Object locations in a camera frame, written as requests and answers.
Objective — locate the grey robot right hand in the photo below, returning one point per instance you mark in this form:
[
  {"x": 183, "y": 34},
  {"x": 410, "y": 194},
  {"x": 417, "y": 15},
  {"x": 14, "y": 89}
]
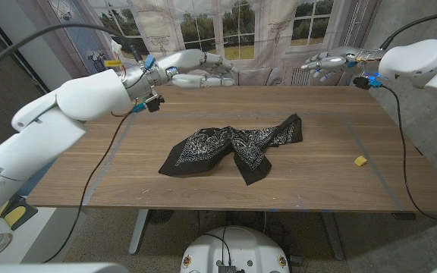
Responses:
[{"x": 345, "y": 60}]

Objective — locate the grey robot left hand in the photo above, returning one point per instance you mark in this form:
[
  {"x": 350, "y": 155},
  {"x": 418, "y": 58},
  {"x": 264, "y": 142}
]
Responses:
[{"x": 188, "y": 62}]

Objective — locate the black paisley bandana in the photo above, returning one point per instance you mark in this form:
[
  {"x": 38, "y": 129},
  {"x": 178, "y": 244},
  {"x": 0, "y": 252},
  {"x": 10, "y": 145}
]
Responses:
[{"x": 211, "y": 148}]

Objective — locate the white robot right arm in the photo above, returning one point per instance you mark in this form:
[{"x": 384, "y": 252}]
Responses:
[{"x": 419, "y": 60}]

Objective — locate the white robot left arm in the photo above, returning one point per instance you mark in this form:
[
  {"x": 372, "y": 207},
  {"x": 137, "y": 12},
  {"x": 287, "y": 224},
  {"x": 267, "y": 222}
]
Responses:
[{"x": 51, "y": 129}]

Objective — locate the small yellow block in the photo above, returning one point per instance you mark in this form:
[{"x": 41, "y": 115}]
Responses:
[{"x": 360, "y": 160}]

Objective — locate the black floor fan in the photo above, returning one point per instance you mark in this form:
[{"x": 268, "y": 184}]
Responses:
[{"x": 161, "y": 216}]

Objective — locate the grey table leg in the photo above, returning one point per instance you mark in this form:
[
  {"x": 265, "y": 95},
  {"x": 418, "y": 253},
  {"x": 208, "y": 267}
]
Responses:
[
  {"x": 138, "y": 231},
  {"x": 332, "y": 235}
]

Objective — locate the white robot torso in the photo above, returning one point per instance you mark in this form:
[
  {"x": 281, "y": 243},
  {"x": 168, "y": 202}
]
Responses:
[{"x": 241, "y": 250}]

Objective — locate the black pedal with yellow pads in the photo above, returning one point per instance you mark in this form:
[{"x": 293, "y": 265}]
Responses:
[{"x": 15, "y": 216}]

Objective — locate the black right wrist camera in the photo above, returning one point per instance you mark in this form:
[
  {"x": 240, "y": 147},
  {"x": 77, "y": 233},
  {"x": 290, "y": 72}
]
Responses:
[{"x": 362, "y": 82}]

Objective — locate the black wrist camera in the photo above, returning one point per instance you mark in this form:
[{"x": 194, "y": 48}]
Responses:
[
  {"x": 362, "y": 82},
  {"x": 154, "y": 103}
]

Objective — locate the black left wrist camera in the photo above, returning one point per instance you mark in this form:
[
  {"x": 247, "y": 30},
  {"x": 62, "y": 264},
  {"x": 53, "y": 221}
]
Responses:
[{"x": 154, "y": 103}]

